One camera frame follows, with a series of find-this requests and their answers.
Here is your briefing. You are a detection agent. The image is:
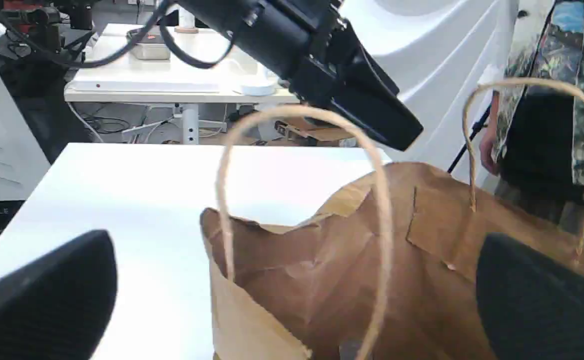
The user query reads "metal tray on desk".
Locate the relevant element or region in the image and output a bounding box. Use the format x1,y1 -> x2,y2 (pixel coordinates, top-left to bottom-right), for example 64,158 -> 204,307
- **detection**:
129,26 -> 171,61

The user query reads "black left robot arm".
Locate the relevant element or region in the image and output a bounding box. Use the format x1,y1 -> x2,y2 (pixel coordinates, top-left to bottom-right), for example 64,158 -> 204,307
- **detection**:
0,0 -> 424,360

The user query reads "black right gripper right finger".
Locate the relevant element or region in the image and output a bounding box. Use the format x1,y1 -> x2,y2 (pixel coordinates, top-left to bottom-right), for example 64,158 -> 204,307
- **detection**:
475,233 -> 584,360

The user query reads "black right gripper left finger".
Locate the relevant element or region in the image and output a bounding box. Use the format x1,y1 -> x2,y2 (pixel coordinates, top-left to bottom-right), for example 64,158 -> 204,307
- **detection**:
0,230 -> 118,360

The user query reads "white backdrop cloth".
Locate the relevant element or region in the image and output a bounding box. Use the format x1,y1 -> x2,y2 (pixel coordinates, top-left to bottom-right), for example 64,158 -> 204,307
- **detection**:
340,0 -> 518,182

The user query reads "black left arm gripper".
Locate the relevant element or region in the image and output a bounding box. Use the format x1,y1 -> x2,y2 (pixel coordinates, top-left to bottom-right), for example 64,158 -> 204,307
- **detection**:
269,0 -> 424,151

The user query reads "white background desk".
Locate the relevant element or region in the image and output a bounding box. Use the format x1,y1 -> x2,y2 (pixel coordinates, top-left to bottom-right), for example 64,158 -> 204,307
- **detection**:
64,22 -> 302,146

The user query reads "person in patterned white jacket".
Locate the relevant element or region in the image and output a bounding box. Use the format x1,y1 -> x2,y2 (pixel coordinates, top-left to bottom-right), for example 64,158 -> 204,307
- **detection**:
492,0 -> 584,232

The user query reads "brown paper bag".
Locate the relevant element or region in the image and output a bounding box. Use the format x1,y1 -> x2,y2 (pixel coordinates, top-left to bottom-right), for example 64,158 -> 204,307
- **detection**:
199,77 -> 584,360

